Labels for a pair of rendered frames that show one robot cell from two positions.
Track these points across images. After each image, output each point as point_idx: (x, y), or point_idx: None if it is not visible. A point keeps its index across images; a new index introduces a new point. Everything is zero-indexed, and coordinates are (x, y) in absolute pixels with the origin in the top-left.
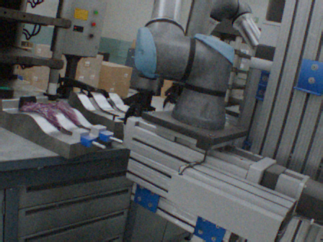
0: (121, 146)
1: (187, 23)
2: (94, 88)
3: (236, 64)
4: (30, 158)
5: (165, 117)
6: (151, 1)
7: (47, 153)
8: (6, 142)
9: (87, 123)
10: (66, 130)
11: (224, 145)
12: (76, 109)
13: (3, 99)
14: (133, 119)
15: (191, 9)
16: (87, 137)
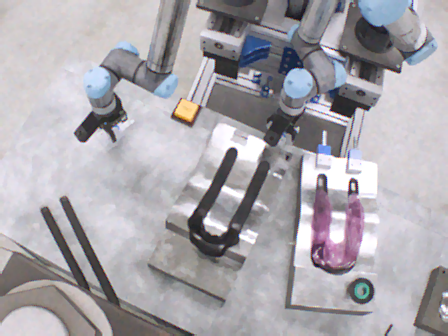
0: (291, 149)
1: (332, 13)
2: (205, 231)
3: None
4: (398, 194)
5: (397, 54)
6: None
7: (377, 191)
8: (394, 235)
9: (305, 188)
10: (348, 190)
11: None
12: (301, 208)
13: (373, 275)
14: (380, 90)
15: (338, 0)
16: (356, 156)
